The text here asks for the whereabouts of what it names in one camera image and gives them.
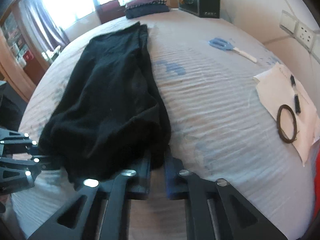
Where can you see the white tablecloth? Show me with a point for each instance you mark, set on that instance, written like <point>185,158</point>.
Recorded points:
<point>219,128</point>

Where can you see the black hair clip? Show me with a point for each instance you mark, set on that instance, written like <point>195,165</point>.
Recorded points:
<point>297,104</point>
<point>292,79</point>

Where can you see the folded navy garment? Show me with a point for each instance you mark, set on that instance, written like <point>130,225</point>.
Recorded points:
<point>147,9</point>

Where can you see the folded purple garment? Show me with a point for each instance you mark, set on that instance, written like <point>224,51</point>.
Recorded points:
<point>138,3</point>

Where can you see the blue handled scissors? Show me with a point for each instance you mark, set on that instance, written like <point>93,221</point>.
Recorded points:
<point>224,45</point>

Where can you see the red plastic storage case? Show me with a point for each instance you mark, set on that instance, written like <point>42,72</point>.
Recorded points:
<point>317,187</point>

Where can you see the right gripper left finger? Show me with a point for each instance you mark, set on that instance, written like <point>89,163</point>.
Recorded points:
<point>100,209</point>

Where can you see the white wall socket panel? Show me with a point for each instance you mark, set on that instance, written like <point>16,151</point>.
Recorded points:
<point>301,32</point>

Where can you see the dark red chair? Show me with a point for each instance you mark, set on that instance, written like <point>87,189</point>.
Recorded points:
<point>110,11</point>

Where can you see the purple window curtain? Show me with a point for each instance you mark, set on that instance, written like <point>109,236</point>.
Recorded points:
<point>48,34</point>

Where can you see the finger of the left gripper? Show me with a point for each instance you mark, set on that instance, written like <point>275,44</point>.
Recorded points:
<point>13,142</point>
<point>18,175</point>

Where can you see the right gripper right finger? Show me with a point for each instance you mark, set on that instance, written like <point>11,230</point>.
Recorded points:
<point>214,209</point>

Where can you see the white paper sheet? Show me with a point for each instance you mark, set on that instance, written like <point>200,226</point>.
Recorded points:
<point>277,95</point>

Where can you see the black garment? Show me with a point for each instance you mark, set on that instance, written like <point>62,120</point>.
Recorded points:
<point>111,114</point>

